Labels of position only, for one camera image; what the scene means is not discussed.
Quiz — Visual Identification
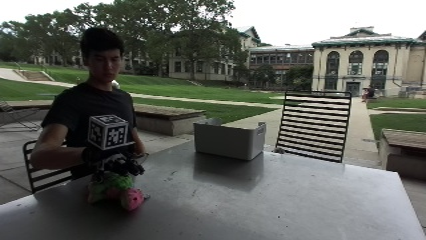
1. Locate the black metal lounge chair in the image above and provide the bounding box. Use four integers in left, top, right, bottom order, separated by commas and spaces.
0, 99, 44, 132

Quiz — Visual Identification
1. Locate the green and pink soft toy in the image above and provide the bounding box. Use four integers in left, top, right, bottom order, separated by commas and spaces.
87, 170, 147, 212

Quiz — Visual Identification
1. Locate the the person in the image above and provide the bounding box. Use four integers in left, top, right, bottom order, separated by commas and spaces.
30, 27, 149, 181

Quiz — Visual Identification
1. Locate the beige stone building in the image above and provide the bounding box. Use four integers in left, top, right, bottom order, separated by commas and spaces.
310, 26, 426, 98

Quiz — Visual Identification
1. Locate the black slatted metal chair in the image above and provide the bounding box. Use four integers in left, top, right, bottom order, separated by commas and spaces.
273, 89, 353, 164

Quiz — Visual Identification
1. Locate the large green tree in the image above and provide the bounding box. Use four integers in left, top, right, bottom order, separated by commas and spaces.
111, 0, 244, 81

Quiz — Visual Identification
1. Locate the grey brick building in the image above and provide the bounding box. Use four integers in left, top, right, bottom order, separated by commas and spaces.
247, 44, 316, 88

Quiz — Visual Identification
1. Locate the white marker cube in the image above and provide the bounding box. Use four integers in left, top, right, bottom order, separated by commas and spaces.
87, 114, 131, 151

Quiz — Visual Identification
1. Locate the white rectangular bin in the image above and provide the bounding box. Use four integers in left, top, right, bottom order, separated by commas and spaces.
192, 118, 268, 162

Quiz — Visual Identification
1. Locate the concrete bench with wooden top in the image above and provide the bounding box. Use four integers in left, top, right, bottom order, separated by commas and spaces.
378, 128, 426, 181
132, 103, 208, 137

